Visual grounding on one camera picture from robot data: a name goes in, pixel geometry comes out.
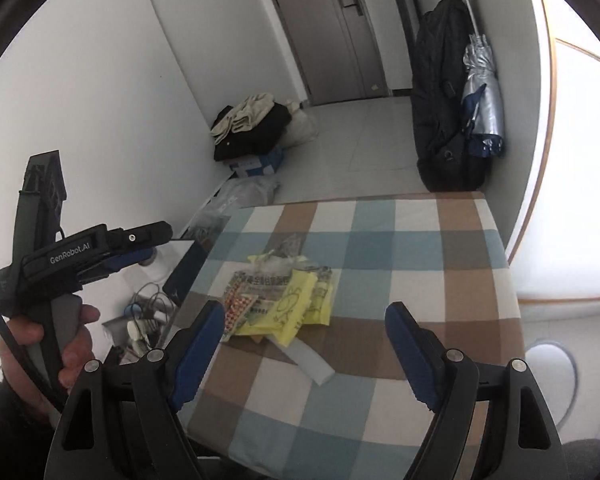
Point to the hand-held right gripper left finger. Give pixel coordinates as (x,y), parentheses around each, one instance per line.
(200,350)

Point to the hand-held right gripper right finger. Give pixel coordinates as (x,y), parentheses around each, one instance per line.
(412,355)

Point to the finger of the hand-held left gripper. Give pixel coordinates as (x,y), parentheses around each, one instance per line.
(140,235)
(127,260)

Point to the red checkered wrapper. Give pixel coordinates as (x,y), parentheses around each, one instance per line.
(240,310)

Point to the printed clear wrapper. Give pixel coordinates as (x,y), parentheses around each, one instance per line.
(265,282)

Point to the yellow plastic bag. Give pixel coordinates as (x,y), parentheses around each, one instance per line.
(290,310)

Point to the white foam strip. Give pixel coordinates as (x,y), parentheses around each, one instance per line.
(312,360)

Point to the clear plastic wrapper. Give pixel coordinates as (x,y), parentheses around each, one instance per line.
(285,246)

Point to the person's left forearm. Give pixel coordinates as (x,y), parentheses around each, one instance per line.
(5,435)

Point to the person's left hand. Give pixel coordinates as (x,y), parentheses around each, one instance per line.
(82,330)

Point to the white cup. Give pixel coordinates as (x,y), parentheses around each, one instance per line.
(136,332)

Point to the small grey box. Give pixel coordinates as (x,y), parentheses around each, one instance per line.
(114,329)

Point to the checkered tablecloth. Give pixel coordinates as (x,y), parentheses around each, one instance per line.
(380,270)

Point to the grey plastic bag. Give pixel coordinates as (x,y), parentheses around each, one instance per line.
(235,200)

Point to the blue cardboard box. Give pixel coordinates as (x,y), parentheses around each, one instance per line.
(257,162)

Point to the white round bin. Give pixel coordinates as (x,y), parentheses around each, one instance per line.
(550,385)

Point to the black clothes pile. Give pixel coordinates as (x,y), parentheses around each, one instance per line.
(260,132)

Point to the beige clothes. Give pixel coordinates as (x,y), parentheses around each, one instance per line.
(242,115)

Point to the white plastic bag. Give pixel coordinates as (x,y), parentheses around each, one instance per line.
(302,127)

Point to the black backpack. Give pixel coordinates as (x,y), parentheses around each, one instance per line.
(440,110)

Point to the silver folding umbrella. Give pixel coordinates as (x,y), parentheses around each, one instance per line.
(482,90)

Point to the grey door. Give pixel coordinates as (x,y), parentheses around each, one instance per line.
(330,30)

